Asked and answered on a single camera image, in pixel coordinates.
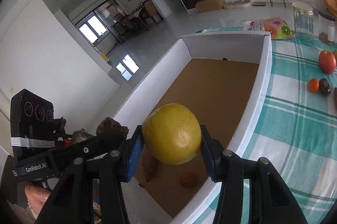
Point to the small orange tangerine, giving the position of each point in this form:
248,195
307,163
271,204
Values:
313,85
188,180

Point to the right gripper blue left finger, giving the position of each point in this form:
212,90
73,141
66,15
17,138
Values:
130,153

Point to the brown cardboard box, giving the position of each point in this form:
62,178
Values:
209,5

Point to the small orange tangerine back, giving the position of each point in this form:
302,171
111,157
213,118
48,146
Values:
313,85

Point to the small orange tangerine front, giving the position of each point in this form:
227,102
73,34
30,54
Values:
188,180

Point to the large yellow-green pear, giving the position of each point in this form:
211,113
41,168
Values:
172,134

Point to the teal checkered tablecloth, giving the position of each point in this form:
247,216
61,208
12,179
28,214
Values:
296,129

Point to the person left hand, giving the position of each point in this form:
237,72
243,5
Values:
36,198

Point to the small yellow-green pear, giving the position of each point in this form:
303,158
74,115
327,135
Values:
335,54

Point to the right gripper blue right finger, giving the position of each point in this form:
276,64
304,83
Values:
211,156

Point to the fruit print snack bag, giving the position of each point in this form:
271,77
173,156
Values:
277,27

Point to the orange lounge chair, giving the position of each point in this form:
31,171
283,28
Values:
332,6

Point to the clear jar black lid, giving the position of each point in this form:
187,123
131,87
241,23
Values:
327,25

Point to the dark mangosteen left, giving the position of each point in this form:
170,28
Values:
324,87

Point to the clear jar gold lid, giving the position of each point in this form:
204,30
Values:
303,21

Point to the dark mangosteen front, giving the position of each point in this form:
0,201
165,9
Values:
110,124

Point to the reddish sweet potato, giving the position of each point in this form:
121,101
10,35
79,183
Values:
150,165

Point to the red apple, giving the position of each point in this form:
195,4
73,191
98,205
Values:
327,62

